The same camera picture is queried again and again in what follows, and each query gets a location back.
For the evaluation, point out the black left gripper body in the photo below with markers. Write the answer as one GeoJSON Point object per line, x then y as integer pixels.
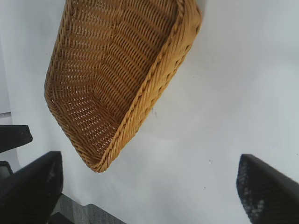
{"type": "Point", "coordinates": [14, 137]}

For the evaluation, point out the tan woven wicker basket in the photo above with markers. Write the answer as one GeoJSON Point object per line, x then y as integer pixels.
{"type": "Point", "coordinates": [100, 77]}

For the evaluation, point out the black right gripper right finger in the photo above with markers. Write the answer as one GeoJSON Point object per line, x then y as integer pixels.
{"type": "Point", "coordinates": [271, 196]}

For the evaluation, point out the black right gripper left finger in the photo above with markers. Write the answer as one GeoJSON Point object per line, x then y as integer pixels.
{"type": "Point", "coordinates": [30, 193]}

